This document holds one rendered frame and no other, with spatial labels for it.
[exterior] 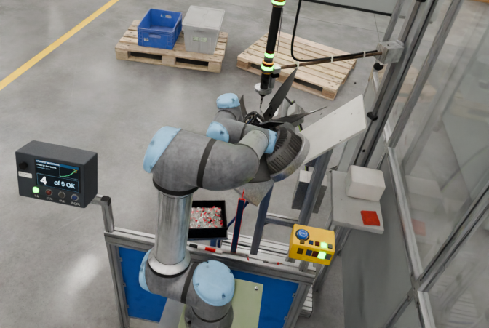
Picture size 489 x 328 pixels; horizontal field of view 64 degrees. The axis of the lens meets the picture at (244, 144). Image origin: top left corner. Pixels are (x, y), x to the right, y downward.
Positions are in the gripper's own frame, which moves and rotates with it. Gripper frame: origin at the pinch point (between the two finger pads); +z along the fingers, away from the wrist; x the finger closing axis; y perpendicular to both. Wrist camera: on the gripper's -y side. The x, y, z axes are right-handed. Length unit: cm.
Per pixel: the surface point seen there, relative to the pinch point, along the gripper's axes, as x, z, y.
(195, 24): 294, 44, -109
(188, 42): 290, 62, -121
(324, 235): -11.8, 22.2, 30.4
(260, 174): 1.2, 1.6, 7.2
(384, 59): 53, -16, 59
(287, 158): 22.4, 12.0, 15.3
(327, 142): 27.0, 7.9, 33.0
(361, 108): 38, -1, 48
